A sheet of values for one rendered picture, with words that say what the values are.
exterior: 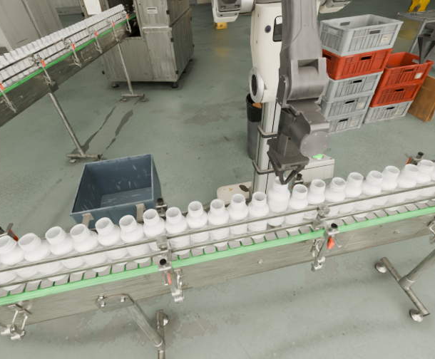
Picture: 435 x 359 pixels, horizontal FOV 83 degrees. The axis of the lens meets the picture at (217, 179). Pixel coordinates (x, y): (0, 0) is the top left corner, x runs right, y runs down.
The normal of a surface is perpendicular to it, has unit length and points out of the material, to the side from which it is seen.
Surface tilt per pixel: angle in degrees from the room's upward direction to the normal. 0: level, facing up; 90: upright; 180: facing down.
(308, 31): 59
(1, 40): 90
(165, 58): 94
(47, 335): 0
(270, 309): 0
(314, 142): 90
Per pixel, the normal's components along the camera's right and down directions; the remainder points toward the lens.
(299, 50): 0.15, 0.18
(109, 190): 0.21, 0.66
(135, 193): -0.04, -0.73
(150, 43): -0.11, 0.69
